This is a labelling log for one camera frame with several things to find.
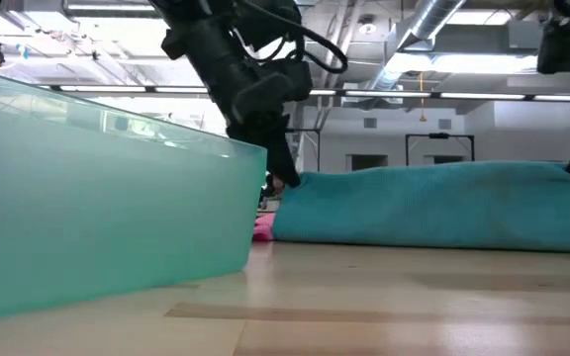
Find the blue microfiber towel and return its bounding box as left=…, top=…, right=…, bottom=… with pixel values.
left=271, top=160, right=570, bottom=253

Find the pink microfiber towel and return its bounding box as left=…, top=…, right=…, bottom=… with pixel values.
left=252, top=212, right=277, bottom=243

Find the silver spiral air duct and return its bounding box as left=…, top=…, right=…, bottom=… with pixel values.
left=363, top=0, right=467, bottom=100

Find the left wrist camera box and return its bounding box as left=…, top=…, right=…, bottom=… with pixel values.
left=233, top=58, right=315, bottom=125

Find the translucent teal plastic bin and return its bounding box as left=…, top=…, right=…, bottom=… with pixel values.
left=0, top=68, right=269, bottom=325

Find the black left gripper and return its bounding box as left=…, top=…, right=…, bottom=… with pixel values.
left=160, top=19, right=302, bottom=189

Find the yellow hanging cord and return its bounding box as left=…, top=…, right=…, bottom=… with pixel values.
left=417, top=71, right=428, bottom=124

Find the black gantry frame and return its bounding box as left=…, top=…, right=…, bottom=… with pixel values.
left=405, top=132, right=476, bottom=167
left=284, top=127, right=323, bottom=173

